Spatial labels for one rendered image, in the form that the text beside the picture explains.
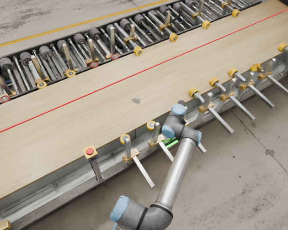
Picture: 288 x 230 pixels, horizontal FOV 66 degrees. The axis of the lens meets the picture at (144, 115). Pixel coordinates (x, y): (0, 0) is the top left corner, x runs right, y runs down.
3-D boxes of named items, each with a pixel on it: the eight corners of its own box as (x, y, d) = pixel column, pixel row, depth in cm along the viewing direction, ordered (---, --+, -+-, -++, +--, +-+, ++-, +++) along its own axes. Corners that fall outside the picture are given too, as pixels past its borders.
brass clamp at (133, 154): (139, 156, 181) (139, 153, 177) (125, 164, 177) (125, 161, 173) (135, 150, 184) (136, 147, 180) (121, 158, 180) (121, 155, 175)
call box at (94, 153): (99, 158, 141) (97, 153, 134) (88, 164, 138) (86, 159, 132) (94, 149, 144) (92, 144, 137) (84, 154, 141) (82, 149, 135)
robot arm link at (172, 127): (178, 135, 129) (186, 119, 135) (160, 127, 131) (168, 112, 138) (176, 142, 137) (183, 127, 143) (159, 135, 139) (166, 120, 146)
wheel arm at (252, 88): (273, 107, 196) (275, 105, 193) (270, 109, 195) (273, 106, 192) (233, 71, 218) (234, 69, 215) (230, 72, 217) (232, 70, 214)
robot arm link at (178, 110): (168, 111, 137) (174, 99, 142) (166, 122, 147) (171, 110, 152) (183, 117, 135) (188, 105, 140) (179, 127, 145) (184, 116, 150)
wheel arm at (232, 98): (254, 119, 188) (256, 117, 185) (251, 121, 187) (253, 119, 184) (214, 81, 210) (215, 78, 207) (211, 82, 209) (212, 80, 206)
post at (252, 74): (234, 105, 232) (256, 73, 191) (232, 107, 230) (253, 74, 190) (232, 103, 233) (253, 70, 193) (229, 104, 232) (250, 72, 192)
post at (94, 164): (104, 179, 178) (96, 157, 140) (98, 182, 176) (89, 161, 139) (101, 174, 180) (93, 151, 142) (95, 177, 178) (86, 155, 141)
